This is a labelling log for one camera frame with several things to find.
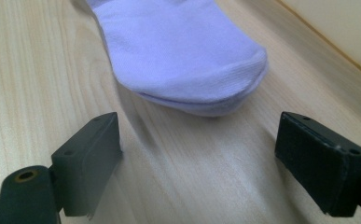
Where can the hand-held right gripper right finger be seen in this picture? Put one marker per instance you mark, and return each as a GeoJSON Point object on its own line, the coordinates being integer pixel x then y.
{"type": "Point", "coordinates": [318, 168]}

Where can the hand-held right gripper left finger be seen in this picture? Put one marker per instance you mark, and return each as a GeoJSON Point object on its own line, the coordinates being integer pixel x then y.
{"type": "Point", "coordinates": [85, 161]}

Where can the cream divided storage box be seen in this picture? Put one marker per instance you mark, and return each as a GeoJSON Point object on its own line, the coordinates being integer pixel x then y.
{"type": "Point", "coordinates": [349, 28]}

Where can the light purple sock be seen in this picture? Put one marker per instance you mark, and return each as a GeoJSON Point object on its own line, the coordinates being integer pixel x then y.
{"type": "Point", "coordinates": [175, 46]}

